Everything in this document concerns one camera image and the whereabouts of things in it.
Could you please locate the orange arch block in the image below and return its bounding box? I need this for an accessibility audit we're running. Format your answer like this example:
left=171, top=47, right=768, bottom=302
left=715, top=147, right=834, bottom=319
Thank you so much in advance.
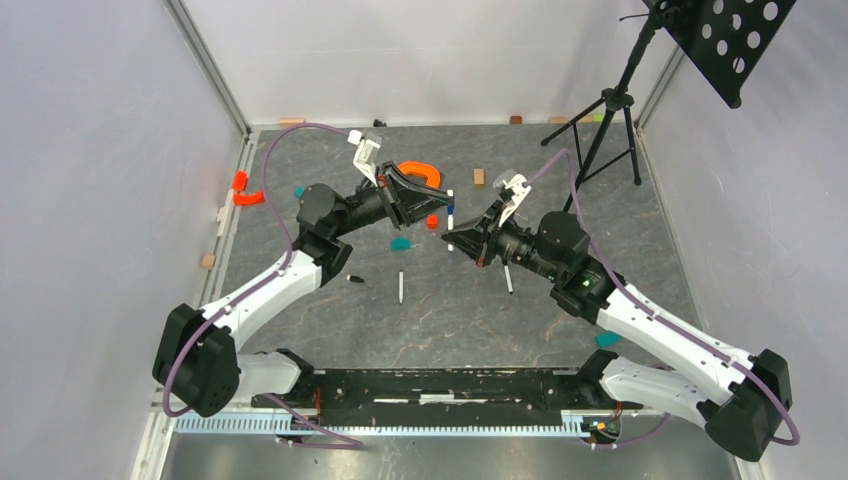
left=398, top=161, right=442, bottom=189

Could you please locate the wooden block back right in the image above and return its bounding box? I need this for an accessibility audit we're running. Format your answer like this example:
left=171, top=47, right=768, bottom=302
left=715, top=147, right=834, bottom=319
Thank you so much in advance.
left=547, top=114, right=594, bottom=125

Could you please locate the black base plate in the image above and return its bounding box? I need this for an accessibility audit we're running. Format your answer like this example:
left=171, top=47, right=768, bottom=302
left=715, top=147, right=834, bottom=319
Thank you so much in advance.
left=281, top=367, right=620, bottom=428

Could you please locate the black tripod stand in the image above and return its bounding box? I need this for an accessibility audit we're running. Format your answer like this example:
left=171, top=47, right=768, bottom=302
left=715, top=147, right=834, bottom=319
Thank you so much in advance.
left=540, top=1, right=668, bottom=190

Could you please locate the wooden block back wall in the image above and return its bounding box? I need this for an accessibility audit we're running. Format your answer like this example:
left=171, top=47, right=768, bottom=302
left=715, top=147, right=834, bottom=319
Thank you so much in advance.
left=278, top=118, right=306, bottom=129

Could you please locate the aluminium frame rail left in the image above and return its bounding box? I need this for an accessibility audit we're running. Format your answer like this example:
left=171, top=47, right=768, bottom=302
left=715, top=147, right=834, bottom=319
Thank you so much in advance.
left=189, top=131, right=260, bottom=307

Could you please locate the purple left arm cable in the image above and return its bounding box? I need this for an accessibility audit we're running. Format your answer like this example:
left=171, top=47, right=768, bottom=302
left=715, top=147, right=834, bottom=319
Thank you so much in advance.
left=162, top=123, right=366, bottom=452

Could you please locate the white pen black tip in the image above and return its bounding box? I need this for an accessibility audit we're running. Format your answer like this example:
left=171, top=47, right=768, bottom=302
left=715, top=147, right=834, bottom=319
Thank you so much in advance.
left=503, top=264, right=515, bottom=295

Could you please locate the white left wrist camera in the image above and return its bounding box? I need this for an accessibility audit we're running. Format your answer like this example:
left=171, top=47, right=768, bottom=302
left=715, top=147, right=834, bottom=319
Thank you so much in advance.
left=347, top=129, right=382, bottom=185

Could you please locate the orange block upright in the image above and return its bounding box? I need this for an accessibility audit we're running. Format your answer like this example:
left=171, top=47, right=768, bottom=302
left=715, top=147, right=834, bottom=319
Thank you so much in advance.
left=231, top=170, right=248, bottom=192

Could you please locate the wooden block on table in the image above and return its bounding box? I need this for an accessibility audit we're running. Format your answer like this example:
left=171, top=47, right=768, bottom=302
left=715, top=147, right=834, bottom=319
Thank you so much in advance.
left=473, top=168, right=485, bottom=188

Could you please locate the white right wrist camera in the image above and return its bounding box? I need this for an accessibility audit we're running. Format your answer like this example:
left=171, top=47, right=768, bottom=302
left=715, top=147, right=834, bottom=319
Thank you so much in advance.
left=492, top=169, right=532, bottom=227

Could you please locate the teal cube near pen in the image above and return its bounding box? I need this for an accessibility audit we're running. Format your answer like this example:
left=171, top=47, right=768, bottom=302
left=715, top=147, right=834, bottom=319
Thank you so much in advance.
left=390, top=237, right=412, bottom=252

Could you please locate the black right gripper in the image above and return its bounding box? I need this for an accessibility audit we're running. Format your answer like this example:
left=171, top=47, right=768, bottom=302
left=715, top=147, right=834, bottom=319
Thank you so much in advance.
left=443, top=199, right=562, bottom=282

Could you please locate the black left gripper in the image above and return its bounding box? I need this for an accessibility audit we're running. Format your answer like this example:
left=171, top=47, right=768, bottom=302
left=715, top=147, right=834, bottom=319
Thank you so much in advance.
left=331, top=161, right=454, bottom=239

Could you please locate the wooden block left rail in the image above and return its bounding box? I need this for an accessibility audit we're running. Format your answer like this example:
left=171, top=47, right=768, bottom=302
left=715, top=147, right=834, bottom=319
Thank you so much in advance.
left=200, top=254, right=217, bottom=271

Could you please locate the teal block near right arm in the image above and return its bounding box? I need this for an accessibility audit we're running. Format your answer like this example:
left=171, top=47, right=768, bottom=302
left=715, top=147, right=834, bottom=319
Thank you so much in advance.
left=595, top=331, right=622, bottom=349

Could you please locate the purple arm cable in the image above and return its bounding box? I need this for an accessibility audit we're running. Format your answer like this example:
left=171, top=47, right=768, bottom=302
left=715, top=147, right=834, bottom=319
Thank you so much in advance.
left=162, top=123, right=366, bottom=452
left=523, top=148, right=802, bottom=452

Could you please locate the orange curved block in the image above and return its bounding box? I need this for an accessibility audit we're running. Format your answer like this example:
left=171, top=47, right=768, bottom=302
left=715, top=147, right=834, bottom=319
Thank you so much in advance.
left=233, top=191, right=265, bottom=206

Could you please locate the black perforated plate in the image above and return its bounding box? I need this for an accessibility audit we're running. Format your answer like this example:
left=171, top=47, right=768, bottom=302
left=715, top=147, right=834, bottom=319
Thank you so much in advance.
left=649, top=0, right=795, bottom=109

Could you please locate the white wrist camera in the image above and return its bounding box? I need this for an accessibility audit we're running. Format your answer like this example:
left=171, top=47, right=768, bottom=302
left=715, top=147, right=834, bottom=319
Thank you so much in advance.
left=492, top=169, right=532, bottom=227
left=347, top=129, right=382, bottom=185

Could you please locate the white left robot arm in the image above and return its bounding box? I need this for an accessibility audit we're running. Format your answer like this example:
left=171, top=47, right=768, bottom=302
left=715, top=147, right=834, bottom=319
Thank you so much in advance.
left=152, top=162, right=453, bottom=417

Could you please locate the aluminium corner post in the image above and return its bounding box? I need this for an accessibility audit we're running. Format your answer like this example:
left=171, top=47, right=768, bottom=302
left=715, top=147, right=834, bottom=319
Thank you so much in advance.
left=164, top=0, right=252, bottom=138

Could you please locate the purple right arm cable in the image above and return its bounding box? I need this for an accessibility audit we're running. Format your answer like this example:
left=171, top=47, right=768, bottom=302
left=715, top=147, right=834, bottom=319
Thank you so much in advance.
left=523, top=148, right=802, bottom=452

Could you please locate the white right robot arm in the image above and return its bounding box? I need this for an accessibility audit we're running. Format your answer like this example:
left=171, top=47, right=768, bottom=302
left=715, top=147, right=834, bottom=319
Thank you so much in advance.
left=441, top=200, right=799, bottom=462

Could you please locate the blue cable duct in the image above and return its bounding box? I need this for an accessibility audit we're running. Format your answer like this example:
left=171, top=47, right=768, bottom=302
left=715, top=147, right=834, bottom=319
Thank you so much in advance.
left=174, top=410, right=604, bottom=439

